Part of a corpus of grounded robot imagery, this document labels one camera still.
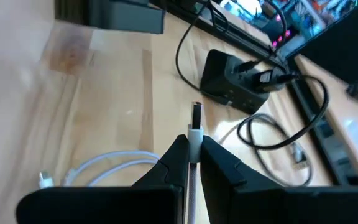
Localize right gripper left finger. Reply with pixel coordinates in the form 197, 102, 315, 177
16, 134, 190, 224

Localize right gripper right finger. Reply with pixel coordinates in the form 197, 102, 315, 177
200, 135, 358, 224

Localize white braided USB cable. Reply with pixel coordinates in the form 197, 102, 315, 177
38, 101, 204, 224

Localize grey pyramid power hub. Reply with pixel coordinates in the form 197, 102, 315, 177
175, 0, 270, 115

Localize small black USB charger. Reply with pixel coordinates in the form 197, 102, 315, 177
252, 68, 288, 93

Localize short black USB cable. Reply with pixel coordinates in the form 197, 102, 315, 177
234, 0, 289, 74

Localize long black USB cable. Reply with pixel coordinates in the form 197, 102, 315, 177
236, 73, 329, 188

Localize black tower power strip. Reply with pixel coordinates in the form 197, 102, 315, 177
53, 0, 167, 35

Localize large black partition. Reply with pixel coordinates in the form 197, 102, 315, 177
286, 0, 358, 118

